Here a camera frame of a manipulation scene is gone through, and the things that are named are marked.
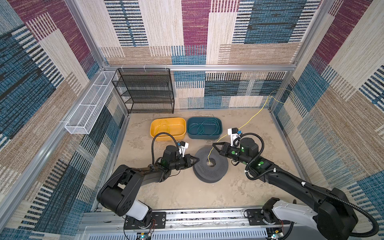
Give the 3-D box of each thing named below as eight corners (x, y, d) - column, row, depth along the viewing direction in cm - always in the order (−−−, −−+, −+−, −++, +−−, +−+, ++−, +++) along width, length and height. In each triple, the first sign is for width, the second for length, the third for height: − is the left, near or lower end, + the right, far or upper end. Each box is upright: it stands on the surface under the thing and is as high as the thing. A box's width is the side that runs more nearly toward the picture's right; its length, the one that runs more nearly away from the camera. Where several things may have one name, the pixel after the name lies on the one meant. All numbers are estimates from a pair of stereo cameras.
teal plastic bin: (186, 140, 105) (186, 135, 99) (187, 121, 116) (187, 115, 111) (223, 140, 104) (224, 135, 99) (220, 121, 116) (221, 115, 111)
